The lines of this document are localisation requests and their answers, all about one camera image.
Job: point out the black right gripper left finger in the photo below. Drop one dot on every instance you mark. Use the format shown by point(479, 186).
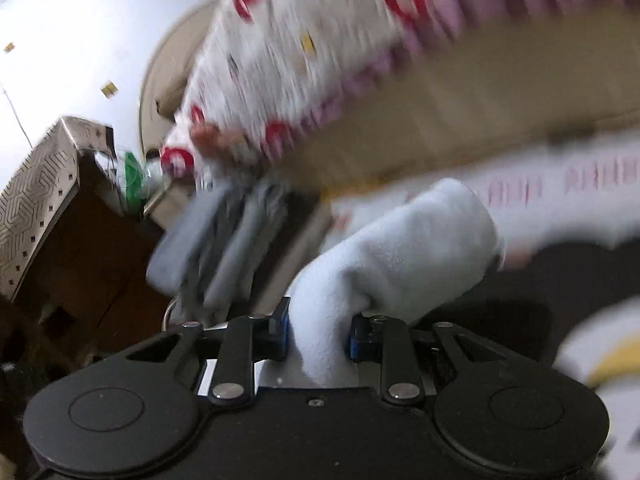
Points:
point(278, 331)

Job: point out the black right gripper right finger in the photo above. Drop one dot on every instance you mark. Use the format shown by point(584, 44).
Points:
point(359, 339)

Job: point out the white fleece garment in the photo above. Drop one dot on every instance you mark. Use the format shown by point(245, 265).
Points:
point(410, 261)

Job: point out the stack of folded grey clothes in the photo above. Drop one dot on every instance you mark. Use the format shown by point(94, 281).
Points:
point(222, 244)

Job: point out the green bottle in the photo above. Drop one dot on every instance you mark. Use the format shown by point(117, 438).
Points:
point(132, 182)

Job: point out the patterned cloth covered nightstand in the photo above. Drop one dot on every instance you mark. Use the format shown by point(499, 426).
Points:
point(73, 258)

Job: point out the white quilt with red bears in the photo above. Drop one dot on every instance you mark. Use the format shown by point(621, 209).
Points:
point(343, 90)

